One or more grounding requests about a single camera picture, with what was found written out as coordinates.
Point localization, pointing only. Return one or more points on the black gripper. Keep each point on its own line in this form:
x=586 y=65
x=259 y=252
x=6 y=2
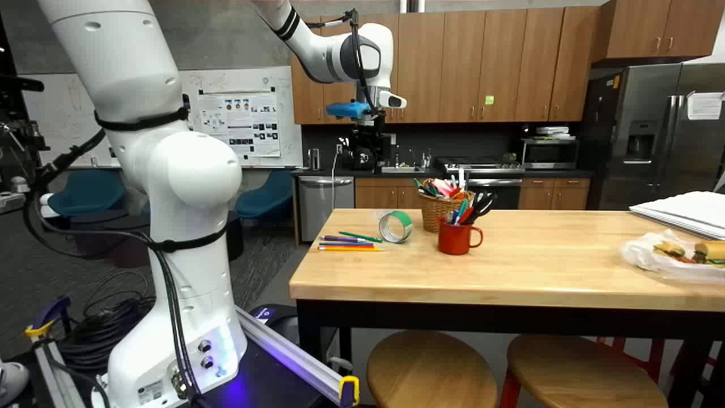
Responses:
x=375 y=132

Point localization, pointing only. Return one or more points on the round wooden stool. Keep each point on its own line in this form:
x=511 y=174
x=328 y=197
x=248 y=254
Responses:
x=580 y=378
x=432 y=374

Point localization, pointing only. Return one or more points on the kitchen faucet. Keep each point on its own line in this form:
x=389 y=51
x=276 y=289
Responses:
x=341 y=151

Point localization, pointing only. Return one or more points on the steel microwave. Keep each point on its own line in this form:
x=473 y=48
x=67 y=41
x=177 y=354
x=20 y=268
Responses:
x=549 y=152

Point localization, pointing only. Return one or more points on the plates on microwave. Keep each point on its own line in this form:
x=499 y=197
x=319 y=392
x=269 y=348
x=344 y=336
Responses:
x=557 y=132

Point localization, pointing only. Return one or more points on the black tripod camera stand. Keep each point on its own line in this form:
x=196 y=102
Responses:
x=17 y=128

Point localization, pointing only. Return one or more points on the wooden table with black frame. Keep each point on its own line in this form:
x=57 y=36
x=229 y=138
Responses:
x=529 y=263

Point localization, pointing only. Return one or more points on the red mug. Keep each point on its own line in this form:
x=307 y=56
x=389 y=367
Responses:
x=457 y=239

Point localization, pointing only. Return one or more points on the wooden upper cabinets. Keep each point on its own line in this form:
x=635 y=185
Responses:
x=467 y=69

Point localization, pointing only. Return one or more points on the aluminium rail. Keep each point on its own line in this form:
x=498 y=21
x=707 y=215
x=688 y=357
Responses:
x=296 y=354

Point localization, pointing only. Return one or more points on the purple pencil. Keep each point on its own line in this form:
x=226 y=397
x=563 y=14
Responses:
x=348 y=242

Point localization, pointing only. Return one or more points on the wooden lower cabinet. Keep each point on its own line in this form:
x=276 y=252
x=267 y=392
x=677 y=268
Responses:
x=386 y=193
x=557 y=193

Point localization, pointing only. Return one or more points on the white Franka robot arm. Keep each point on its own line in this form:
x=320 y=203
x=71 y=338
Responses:
x=183 y=183

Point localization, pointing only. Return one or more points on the white paper stack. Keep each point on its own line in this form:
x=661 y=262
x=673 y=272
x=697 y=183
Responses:
x=682 y=212

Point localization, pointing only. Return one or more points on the green silver tape roll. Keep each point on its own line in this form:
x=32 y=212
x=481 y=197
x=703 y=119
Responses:
x=396 y=225

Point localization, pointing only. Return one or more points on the green marker in basket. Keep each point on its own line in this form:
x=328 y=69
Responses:
x=427 y=188

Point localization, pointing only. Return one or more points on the wooden corner upper cabinet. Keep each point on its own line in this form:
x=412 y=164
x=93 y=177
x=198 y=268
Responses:
x=665 y=28

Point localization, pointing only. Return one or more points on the black scissors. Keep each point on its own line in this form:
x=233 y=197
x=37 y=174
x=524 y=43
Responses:
x=481 y=204

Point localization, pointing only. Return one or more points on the blue pen in mug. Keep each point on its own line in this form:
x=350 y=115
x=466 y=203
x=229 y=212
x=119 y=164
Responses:
x=457 y=214

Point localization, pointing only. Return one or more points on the stainless steel refrigerator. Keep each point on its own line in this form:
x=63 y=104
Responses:
x=648 y=137

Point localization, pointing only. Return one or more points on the orange pencil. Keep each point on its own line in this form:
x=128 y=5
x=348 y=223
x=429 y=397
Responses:
x=348 y=248

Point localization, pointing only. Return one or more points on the blue yellow clamp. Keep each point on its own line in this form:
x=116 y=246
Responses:
x=46 y=320

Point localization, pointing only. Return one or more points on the small wicker basket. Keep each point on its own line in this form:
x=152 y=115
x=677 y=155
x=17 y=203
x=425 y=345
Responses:
x=443 y=214

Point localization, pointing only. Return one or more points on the white paper on refrigerator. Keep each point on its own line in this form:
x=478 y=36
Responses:
x=706 y=104

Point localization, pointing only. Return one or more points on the black oven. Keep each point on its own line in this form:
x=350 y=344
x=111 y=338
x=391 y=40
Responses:
x=495 y=185

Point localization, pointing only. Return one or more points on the printed poster sheet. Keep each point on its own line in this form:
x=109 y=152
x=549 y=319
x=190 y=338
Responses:
x=241 y=125

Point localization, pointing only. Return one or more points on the whiteboard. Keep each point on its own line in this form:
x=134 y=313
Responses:
x=256 y=82

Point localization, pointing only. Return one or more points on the blue lounge chair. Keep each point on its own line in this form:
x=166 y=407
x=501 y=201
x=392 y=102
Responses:
x=267 y=197
x=88 y=193

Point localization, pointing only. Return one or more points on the plastic bag with food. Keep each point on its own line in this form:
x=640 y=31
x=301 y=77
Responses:
x=671 y=259

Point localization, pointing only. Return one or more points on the green sticky note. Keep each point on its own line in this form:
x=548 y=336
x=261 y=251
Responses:
x=490 y=101

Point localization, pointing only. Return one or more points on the white marker in basket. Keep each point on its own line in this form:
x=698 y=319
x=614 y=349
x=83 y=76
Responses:
x=460 y=177

